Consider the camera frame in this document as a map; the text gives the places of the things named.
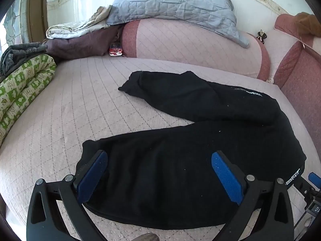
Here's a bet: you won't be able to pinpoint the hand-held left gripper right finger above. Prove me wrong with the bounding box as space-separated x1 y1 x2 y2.
211 151 295 241

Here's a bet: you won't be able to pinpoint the grey-blue quilted blanket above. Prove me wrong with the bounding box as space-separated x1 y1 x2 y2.
106 0 250 48

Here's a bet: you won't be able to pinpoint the cream folded blanket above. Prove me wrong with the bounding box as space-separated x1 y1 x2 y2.
46 5 121 40

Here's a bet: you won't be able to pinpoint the pink quilted bed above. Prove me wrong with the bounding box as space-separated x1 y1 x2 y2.
0 56 305 241

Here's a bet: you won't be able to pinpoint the small red box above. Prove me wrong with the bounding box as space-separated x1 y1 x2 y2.
109 43 124 56

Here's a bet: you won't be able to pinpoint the patterned glass window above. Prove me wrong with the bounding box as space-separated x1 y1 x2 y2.
0 0 31 48

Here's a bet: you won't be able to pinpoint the green printed blanket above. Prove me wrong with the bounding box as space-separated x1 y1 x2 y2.
0 54 57 147

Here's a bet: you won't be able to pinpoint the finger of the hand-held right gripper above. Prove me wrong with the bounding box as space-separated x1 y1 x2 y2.
292 176 314 197
308 172 321 184

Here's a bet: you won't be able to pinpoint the red pink headboard cushion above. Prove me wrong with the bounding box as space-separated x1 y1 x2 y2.
274 14 315 48
273 41 321 153

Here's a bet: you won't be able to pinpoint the pink red bolster pillow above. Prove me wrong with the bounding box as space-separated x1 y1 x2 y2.
121 19 270 81

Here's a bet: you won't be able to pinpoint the purple pillow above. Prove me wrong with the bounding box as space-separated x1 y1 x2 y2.
45 26 123 60

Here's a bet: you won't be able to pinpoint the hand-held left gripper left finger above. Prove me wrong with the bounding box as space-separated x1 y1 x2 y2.
26 150 109 241

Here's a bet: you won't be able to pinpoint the black pants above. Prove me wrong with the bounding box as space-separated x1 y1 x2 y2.
76 71 307 231

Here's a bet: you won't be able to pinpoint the dark grey garment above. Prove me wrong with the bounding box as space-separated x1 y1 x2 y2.
0 43 48 77

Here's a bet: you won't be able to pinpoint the brown cloth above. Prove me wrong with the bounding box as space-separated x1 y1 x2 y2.
295 12 321 37

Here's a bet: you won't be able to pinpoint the brown slipper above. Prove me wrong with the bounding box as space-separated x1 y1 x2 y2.
134 233 159 241

